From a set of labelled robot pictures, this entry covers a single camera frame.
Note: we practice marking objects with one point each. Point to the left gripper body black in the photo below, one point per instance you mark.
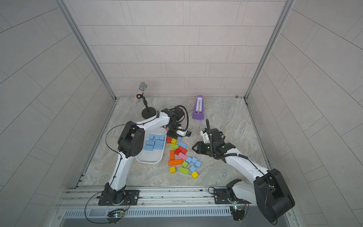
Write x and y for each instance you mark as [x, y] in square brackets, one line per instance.
[173, 129]

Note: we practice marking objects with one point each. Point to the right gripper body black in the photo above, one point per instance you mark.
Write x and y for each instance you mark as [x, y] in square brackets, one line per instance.
[207, 149]

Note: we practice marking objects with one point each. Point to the white plastic tray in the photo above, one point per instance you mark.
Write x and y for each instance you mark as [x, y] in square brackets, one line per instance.
[153, 157]

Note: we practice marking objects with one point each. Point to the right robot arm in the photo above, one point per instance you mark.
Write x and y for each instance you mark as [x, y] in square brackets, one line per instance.
[268, 189]

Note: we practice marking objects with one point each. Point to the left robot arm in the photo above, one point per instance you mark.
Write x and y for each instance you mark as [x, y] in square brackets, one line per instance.
[131, 141]

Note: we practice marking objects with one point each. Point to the purple metronome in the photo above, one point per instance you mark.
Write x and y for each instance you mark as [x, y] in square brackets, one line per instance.
[198, 111]

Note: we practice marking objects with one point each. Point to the blue cube right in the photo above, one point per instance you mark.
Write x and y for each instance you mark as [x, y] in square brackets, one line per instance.
[198, 164]

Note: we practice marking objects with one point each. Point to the blue cube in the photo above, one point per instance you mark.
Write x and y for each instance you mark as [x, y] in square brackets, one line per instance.
[192, 169]
[198, 164]

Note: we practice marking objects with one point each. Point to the red block by tray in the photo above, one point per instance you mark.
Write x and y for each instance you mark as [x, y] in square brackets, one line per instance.
[168, 140]

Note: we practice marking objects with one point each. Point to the black microphone stand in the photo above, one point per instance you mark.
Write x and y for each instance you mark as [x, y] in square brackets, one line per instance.
[147, 112]

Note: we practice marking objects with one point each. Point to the blue cube front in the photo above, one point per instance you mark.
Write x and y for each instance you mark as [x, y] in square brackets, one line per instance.
[192, 169]

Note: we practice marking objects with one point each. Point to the green block upper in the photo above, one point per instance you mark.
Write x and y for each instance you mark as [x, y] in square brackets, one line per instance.
[173, 146]

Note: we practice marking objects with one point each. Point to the green block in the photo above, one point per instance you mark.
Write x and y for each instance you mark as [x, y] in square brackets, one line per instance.
[184, 171]
[173, 146]

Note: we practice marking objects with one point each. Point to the red block centre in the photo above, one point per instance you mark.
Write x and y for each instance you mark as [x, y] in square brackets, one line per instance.
[180, 150]

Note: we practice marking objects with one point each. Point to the small green cube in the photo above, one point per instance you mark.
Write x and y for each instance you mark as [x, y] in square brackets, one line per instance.
[184, 164]

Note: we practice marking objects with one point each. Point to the pink block centre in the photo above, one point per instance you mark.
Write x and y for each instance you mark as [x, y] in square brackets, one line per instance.
[182, 156]

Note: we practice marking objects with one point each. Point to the yellow cube front right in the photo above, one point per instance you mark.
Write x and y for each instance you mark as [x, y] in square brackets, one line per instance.
[194, 175]

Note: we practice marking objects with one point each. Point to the green block front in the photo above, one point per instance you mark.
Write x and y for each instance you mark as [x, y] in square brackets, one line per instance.
[184, 171]

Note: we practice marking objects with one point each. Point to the short orange block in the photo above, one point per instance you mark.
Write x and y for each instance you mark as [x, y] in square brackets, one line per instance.
[172, 154]

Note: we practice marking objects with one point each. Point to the long orange block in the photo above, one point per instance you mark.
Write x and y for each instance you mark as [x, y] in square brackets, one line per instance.
[175, 162]

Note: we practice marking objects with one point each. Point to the rhinestone silver microphone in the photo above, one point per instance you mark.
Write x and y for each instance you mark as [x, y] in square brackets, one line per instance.
[142, 88]

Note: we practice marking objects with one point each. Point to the yellow cube front left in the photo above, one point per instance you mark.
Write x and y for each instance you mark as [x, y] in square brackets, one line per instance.
[172, 170]

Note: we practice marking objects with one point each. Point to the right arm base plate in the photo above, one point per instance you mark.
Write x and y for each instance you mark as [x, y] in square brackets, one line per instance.
[225, 196]

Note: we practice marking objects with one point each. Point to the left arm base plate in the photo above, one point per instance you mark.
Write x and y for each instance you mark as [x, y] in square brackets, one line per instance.
[118, 198]

